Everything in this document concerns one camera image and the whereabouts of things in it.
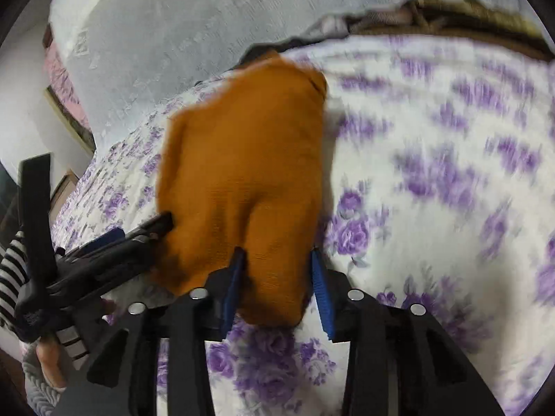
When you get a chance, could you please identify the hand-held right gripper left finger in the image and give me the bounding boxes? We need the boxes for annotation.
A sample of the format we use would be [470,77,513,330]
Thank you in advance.
[58,247,248,416]

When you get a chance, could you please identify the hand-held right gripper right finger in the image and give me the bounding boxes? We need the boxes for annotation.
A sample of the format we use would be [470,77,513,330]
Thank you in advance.
[310,249,506,416]

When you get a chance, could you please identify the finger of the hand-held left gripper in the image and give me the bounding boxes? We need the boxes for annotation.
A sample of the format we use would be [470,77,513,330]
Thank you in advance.
[123,211,175,242]
[64,226,164,266]

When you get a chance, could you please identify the orange cloth garment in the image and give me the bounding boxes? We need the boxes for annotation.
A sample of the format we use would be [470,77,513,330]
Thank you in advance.
[150,50,328,328]

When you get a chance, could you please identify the person's left forearm striped sleeve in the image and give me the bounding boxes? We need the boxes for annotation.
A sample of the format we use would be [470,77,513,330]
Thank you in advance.
[0,229,31,330]

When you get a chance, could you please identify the person's left hand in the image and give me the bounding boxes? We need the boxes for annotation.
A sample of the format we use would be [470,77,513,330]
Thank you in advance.
[36,333,69,389]

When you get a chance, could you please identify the grey knitted cloth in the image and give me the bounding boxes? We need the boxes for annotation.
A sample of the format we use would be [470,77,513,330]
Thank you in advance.
[21,347,66,412]

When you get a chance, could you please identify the purple floral bed sheet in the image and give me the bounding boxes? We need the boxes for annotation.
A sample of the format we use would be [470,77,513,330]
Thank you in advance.
[50,35,555,416]

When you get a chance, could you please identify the pink floral cloth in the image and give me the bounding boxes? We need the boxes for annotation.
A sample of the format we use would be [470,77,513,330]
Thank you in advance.
[43,24,92,131]

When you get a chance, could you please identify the brown folded blankets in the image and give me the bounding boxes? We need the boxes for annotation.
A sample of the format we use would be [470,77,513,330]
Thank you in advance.
[347,0,555,61]

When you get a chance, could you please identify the wooden frame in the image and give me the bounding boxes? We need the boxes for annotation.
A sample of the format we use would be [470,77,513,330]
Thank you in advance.
[45,87,96,157]

